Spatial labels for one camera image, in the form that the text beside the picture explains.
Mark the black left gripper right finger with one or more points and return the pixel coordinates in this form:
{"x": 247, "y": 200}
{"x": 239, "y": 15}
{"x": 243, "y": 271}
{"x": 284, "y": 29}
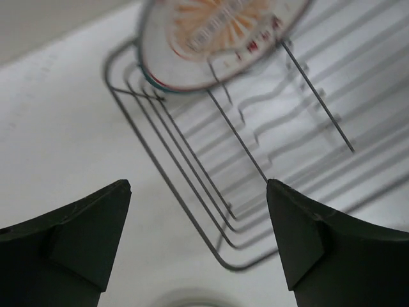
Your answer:
{"x": 332, "y": 259}

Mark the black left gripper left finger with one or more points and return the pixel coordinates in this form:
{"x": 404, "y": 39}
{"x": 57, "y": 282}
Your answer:
{"x": 65, "y": 257}

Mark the orange sunburst plate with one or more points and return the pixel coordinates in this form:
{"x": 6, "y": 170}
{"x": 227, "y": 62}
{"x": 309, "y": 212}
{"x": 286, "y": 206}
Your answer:
{"x": 184, "y": 297}
{"x": 189, "y": 46}

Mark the grey wire dish rack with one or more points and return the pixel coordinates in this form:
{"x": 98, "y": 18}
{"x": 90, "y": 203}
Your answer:
{"x": 326, "y": 113}

